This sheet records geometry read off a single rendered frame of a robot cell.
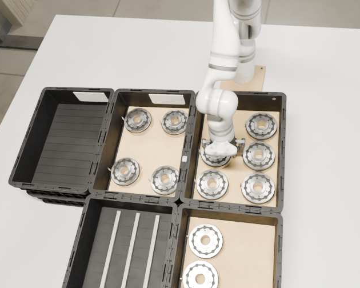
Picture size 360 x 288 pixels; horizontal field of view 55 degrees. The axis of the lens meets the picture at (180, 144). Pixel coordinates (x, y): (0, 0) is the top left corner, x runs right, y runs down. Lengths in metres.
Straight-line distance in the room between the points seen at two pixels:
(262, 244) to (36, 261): 0.82
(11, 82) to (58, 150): 1.68
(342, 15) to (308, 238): 1.85
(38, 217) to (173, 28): 1.03
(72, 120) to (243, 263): 0.83
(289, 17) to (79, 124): 1.80
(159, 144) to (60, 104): 0.47
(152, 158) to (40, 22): 2.27
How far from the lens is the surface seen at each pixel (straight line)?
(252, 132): 1.18
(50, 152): 1.40
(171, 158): 1.20
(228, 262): 1.09
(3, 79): 3.06
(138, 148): 1.25
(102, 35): 1.83
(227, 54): 0.83
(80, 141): 1.36
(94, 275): 1.18
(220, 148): 0.98
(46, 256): 1.42
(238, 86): 1.45
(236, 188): 1.13
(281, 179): 1.06
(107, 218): 1.20
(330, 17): 2.72
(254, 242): 1.09
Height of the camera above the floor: 1.91
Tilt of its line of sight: 62 degrees down
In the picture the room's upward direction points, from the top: 23 degrees counter-clockwise
